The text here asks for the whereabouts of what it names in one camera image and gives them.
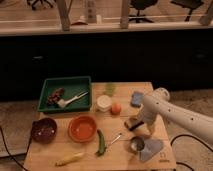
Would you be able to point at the black office chair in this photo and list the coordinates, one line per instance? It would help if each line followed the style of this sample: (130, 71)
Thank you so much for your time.
(43, 3)
(190, 4)
(141, 5)

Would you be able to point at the orange bowl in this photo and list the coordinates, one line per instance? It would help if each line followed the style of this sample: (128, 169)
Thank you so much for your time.
(82, 129)

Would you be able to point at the orange fruit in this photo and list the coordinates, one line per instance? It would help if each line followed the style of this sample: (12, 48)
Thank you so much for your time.
(115, 108)

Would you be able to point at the yellow banana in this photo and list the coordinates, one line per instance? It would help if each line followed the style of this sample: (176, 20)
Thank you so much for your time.
(69, 159)

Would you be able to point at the blue sponge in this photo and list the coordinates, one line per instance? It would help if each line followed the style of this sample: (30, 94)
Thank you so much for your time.
(136, 99)

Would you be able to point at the white paper cup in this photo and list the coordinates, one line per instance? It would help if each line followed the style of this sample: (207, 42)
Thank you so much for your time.
(104, 103)

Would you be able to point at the green plastic tray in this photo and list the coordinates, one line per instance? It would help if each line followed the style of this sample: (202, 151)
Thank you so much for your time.
(72, 86)

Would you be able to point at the black office chair centre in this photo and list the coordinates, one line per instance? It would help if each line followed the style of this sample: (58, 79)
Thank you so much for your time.
(141, 5)

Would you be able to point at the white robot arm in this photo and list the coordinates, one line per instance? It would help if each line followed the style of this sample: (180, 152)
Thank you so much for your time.
(157, 102)

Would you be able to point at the light green translucent cup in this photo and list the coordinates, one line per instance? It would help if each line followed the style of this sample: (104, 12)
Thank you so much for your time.
(109, 89)

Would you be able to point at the small metal cup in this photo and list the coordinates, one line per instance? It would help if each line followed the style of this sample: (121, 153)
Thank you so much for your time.
(137, 144)

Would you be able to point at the black office chair left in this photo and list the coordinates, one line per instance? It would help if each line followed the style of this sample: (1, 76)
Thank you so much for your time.
(43, 3)

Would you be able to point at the grey-blue cloth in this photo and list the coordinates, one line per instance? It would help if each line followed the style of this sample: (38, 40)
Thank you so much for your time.
(151, 148)

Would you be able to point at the black and tan eraser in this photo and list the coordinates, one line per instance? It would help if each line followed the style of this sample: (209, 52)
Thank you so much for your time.
(132, 123)

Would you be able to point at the dark red grapes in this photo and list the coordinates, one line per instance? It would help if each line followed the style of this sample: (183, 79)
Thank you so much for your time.
(55, 96)

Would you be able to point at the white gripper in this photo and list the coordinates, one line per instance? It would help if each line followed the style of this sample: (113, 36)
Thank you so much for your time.
(147, 116)

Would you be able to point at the black office chair right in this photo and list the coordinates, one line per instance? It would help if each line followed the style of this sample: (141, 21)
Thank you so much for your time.
(190, 4)

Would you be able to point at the white scrub brush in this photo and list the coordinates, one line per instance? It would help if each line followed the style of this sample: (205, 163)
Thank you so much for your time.
(63, 103)

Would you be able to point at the metal spoon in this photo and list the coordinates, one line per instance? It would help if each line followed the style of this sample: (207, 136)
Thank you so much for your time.
(114, 140)

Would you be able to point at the dark purple bowl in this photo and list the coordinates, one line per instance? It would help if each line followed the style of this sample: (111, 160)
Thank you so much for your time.
(44, 130)

